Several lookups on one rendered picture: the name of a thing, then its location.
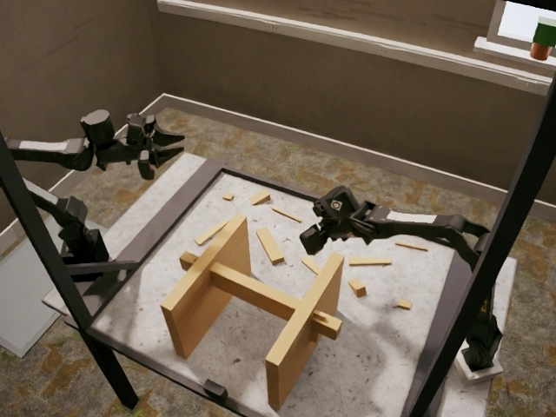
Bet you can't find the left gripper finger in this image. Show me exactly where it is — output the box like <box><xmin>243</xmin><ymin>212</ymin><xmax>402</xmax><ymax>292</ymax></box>
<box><xmin>154</xmin><ymin>123</ymin><xmax>185</xmax><ymax>147</ymax></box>
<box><xmin>151</xmin><ymin>143</ymin><xmax>184</xmax><ymax>169</ymax></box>

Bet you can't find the tan wooden board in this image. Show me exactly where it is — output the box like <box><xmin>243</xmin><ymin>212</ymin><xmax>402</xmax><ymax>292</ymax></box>
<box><xmin>160</xmin><ymin>213</ymin><xmax>251</xmax><ymax>360</ymax></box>
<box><xmin>265</xmin><ymin>251</ymin><xmax>345</xmax><ymax>410</ymax></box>

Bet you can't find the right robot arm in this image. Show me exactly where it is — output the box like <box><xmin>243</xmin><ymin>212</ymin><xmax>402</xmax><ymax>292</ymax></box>
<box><xmin>312</xmin><ymin>185</ymin><xmax>503</xmax><ymax>372</ymax></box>

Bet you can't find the wooden rail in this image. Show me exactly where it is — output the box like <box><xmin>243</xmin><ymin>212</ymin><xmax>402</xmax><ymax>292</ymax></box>
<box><xmin>179</xmin><ymin>251</ymin><xmax>342</xmax><ymax>341</ymax></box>

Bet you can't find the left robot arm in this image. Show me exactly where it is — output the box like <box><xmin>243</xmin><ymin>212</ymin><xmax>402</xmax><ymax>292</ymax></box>
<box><xmin>4</xmin><ymin>109</ymin><xmax>144</xmax><ymax>252</ymax></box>

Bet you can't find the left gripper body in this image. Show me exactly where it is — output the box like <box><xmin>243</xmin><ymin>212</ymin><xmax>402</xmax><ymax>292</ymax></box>
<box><xmin>117</xmin><ymin>116</ymin><xmax>158</xmax><ymax>181</ymax></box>

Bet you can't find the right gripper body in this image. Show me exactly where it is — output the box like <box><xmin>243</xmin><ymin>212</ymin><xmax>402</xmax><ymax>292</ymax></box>
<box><xmin>299</xmin><ymin>219</ymin><xmax>349</xmax><ymax>255</ymax></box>

